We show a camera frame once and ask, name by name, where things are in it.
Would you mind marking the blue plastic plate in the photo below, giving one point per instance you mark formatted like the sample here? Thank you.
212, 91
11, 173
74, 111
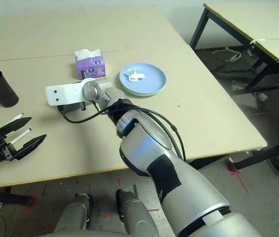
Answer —
151, 76

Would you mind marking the grey robot leg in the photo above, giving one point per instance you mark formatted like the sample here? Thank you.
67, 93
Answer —
72, 214
134, 214

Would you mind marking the black tapered cup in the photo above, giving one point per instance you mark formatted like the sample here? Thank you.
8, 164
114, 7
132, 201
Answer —
3, 93

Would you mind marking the grey right robot leg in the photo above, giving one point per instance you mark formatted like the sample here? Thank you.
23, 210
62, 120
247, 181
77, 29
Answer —
134, 214

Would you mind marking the beige neighbouring table black frame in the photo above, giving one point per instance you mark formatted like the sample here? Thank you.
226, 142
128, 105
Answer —
252, 22

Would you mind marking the white marker blue cap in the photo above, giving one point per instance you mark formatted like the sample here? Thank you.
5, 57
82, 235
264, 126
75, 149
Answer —
27, 131

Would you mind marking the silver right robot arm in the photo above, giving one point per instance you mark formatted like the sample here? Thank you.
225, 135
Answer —
154, 160

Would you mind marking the red floor tape corner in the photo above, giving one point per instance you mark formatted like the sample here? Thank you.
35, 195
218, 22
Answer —
241, 181
34, 206

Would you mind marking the grey left robot leg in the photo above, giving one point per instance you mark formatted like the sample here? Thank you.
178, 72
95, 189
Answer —
72, 214

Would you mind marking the white tissue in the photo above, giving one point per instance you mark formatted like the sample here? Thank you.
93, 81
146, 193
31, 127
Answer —
133, 76

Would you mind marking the grey robot torso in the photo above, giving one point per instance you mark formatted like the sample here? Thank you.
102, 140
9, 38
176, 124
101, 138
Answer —
80, 234

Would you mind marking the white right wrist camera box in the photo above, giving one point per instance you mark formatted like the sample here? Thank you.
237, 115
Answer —
62, 95

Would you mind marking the white marker black cap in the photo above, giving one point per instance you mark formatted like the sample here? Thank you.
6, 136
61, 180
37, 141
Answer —
17, 116

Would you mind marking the small white floor object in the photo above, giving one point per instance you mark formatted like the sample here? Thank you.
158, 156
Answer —
263, 96

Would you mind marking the purple tissue box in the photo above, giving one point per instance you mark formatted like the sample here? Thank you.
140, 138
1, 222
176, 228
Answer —
92, 67

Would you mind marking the clear plastic floor bag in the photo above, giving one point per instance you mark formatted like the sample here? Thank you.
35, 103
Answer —
239, 85

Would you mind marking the white curved floor object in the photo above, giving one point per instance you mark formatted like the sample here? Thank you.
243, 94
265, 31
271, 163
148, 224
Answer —
234, 58

